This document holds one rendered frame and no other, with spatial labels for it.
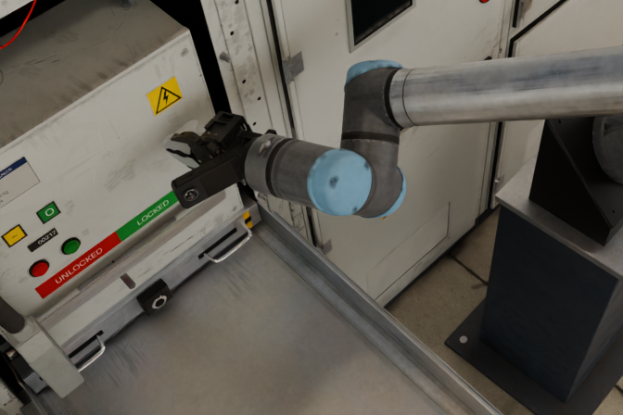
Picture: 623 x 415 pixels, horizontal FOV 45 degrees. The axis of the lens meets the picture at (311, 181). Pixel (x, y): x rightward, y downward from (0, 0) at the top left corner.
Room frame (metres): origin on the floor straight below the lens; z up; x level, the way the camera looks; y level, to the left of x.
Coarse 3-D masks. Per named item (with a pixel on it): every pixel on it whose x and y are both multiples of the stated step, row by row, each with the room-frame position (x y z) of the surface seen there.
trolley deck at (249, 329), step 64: (256, 256) 0.84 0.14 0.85; (320, 256) 0.81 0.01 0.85; (192, 320) 0.72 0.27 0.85; (256, 320) 0.70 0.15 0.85; (320, 320) 0.67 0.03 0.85; (128, 384) 0.61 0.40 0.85; (192, 384) 0.59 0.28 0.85; (256, 384) 0.57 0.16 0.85; (320, 384) 0.54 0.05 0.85; (384, 384) 0.52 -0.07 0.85
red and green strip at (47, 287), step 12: (156, 204) 0.82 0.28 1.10; (168, 204) 0.83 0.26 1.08; (144, 216) 0.80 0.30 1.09; (156, 216) 0.81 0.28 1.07; (120, 228) 0.78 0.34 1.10; (132, 228) 0.79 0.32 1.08; (108, 240) 0.76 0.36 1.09; (120, 240) 0.77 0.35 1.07; (96, 252) 0.75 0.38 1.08; (72, 264) 0.72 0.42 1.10; (84, 264) 0.73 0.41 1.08; (60, 276) 0.71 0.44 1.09; (72, 276) 0.72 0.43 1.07; (36, 288) 0.69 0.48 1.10; (48, 288) 0.69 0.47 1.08
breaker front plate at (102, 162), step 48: (192, 48) 0.91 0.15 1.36; (96, 96) 0.81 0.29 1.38; (144, 96) 0.85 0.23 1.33; (192, 96) 0.89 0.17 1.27; (48, 144) 0.76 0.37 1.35; (96, 144) 0.80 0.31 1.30; (144, 144) 0.83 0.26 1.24; (48, 192) 0.74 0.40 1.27; (96, 192) 0.78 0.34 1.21; (144, 192) 0.81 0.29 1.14; (0, 240) 0.69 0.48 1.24; (96, 240) 0.75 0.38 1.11; (144, 240) 0.79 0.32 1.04; (192, 240) 0.84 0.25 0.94; (0, 288) 0.66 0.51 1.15
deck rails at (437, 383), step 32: (256, 224) 0.91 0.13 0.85; (288, 256) 0.82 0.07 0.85; (320, 288) 0.74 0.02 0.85; (352, 288) 0.69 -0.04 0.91; (352, 320) 0.66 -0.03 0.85; (384, 320) 0.62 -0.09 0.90; (384, 352) 0.58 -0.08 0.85; (416, 352) 0.56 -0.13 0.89; (416, 384) 0.51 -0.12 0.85; (448, 384) 0.49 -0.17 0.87
